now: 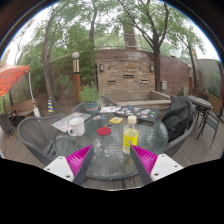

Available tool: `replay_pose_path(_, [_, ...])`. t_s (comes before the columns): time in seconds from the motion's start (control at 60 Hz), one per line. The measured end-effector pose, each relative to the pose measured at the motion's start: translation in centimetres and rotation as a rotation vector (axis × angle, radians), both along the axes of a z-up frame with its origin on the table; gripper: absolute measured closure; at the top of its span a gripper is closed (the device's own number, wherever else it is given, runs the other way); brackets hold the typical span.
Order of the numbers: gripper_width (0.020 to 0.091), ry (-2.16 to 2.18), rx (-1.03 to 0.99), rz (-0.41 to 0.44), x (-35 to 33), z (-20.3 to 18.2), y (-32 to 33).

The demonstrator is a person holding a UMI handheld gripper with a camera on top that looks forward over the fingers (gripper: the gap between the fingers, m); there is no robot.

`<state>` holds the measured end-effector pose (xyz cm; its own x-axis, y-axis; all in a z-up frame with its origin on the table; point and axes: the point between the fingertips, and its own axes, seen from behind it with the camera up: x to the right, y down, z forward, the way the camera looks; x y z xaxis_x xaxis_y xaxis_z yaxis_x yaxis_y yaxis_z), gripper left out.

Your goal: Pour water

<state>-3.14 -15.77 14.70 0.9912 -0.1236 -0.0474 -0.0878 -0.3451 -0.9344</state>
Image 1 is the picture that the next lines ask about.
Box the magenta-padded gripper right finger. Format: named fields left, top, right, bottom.
left=129, top=144, right=184, bottom=186

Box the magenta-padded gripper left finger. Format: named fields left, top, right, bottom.
left=43, top=144, right=95, bottom=187

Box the yellow-labelled clear drink bottle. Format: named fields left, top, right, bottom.
left=122, top=115, right=140, bottom=155

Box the white ceramic mug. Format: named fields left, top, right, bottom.
left=67, top=117, right=86, bottom=138

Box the grey wicker chair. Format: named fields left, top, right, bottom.
left=71, top=95, right=119, bottom=114
left=17, top=114, right=64, bottom=166
left=163, top=96, right=198, bottom=158

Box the flat round red coaster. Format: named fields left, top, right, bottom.
left=96, top=126, right=112, bottom=137

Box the silver laptop with stickers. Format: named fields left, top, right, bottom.
left=51, top=111, right=93, bottom=133

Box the black laptop with stickers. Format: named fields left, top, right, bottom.
left=114, top=105, right=160, bottom=123

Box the small colourful card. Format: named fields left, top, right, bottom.
left=92, top=114, right=108, bottom=121

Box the yellow card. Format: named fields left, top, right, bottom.
left=109, top=116, right=124, bottom=125

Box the black jacket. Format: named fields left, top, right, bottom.
left=161, top=96, right=196, bottom=143

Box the stone fountain basin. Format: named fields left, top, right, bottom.
left=114, top=90, right=176, bottom=108

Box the white sticker sheet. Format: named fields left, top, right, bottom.
left=99, top=105, right=122, bottom=114

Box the blue yellow striped bollard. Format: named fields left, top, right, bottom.
left=47, top=96, right=55, bottom=113

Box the green plant in blue pot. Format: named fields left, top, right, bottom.
left=78, top=81, right=101, bottom=115

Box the wooden bench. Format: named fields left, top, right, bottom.
left=8, top=98, right=36, bottom=118

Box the dark side table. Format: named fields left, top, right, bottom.
left=187, top=95, right=213, bottom=139

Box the group of dark chairs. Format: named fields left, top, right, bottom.
left=0, top=109, right=19, bottom=138

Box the forked trunk tree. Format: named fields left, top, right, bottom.
left=116, top=0, right=188, bottom=94

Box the orange patio umbrella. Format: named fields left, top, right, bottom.
left=0, top=62, right=42, bottom=118

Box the wooden globe lamp post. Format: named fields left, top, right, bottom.
left=71, top=51, right=82, bottom=104

